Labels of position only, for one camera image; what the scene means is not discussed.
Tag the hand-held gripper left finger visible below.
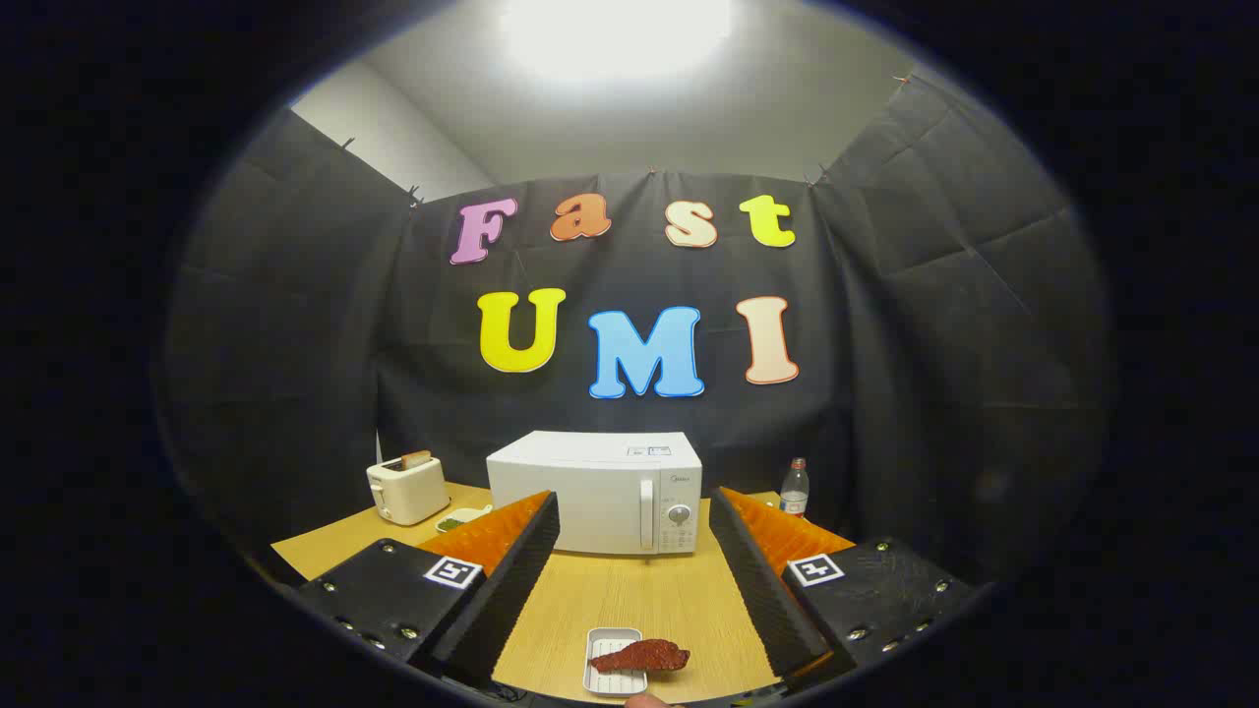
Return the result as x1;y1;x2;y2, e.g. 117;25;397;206
295;490;562;689

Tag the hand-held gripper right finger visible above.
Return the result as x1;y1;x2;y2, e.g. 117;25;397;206
708;486;985;689

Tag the white toaster oven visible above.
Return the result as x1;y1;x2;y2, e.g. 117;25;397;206
486;430;704;558

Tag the red meat piece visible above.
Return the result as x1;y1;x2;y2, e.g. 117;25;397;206
590;639;691;675

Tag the cream toaster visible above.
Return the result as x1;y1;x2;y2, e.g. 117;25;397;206
366;457;451;526

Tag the clear red label water bottle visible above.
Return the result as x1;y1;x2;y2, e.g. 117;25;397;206
780;457;810;519

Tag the white rectangular tray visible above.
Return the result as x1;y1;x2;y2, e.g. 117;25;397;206
582;627;650;697

